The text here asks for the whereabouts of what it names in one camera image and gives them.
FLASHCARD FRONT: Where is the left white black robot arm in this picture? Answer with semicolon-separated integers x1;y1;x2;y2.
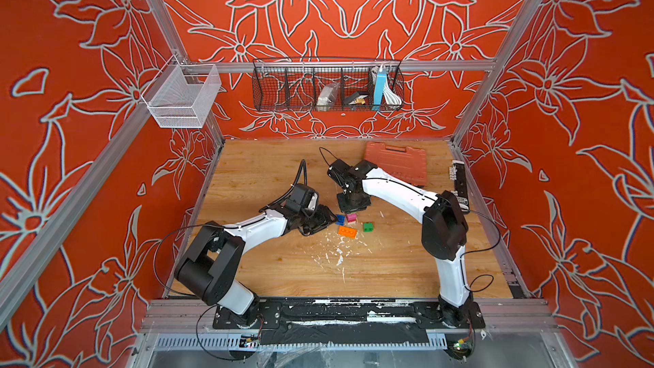
175;160;337;325

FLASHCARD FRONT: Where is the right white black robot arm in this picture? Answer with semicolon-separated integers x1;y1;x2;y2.
327;158;483;329

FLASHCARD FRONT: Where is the orange long lego brick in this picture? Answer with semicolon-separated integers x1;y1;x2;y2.
337;226;358;240

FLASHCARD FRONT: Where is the orange plastic tool case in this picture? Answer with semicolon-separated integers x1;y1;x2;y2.
364;142;427;187

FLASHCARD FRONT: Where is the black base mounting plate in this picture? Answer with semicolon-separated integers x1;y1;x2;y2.
213;297;486;349

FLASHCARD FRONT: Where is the black handheld scraper tool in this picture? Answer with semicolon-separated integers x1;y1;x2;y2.
449;160;470;214

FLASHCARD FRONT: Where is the silver packet in basket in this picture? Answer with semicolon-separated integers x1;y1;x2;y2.
316;83;340;112

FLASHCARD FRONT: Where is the light blue box in basket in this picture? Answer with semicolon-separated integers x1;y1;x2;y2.
371;70;387;111

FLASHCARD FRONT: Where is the white cable in basket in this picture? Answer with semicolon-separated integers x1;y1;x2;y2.
382;79;404;109

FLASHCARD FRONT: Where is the black wire wall basket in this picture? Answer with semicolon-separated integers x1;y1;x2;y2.
252;57;405;112

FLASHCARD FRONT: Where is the clear plastic wall bin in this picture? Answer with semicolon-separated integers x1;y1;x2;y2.
143;65;221;129

